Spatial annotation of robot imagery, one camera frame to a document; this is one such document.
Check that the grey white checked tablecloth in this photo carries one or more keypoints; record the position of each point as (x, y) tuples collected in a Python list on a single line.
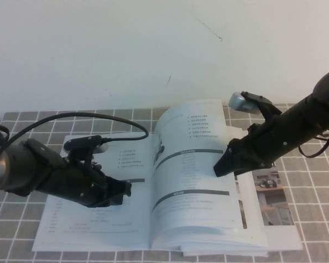
[(16, 233)]

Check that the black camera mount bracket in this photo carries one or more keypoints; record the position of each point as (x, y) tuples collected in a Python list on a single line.
[(268, 113), (80, 156)]

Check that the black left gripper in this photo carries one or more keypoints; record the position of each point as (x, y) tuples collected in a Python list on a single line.
[(79, 186)]

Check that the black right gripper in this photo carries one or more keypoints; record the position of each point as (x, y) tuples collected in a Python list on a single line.
[(257, 150)]

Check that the white catalogue book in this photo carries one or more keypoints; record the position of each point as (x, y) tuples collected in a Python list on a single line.
[(98, 227)]

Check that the booklet with room photo cover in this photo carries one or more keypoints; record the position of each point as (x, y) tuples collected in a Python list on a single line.
[(279, 235)]

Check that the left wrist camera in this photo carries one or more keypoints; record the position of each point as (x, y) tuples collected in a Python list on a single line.
[(82, 141)]

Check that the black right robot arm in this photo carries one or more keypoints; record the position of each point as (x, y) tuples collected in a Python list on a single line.
[(312, 120)]

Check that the black right camera mount bracket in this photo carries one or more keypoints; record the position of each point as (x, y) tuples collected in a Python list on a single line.
[(268, 113)]

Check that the plain white booklet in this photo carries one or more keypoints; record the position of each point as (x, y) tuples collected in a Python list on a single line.
[(222, 252)]

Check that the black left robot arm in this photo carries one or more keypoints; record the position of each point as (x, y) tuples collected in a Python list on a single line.
[(16, 164)]

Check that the black left camera mount bracket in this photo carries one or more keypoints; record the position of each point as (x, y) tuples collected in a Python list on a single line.
[(80, 156)]

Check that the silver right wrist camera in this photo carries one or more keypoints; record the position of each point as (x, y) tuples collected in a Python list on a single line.
[(237, 102)]

